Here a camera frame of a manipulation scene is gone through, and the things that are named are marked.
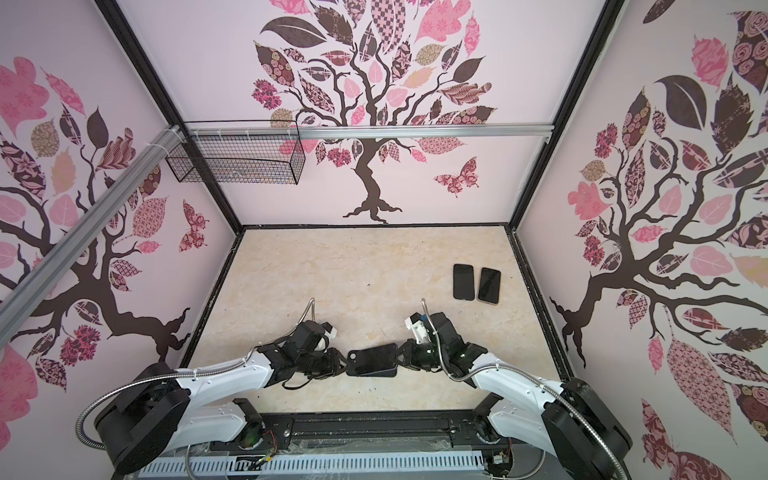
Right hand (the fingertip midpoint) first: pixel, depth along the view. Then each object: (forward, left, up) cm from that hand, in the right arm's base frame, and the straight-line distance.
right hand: (390, 357), depth 79 cm
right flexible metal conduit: (-13, -24, +27) cm, 38 cm away
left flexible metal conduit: (+3, +20, +15) cm, 25 cm away
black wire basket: (+58, +39, +27) cm, 75 cm away
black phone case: (+1, +3, -5) cm, 6 cm away
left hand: (-2, +12, -7) cm, 14 cm away
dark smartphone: (+1, +3, -5) cm, 6 cm away
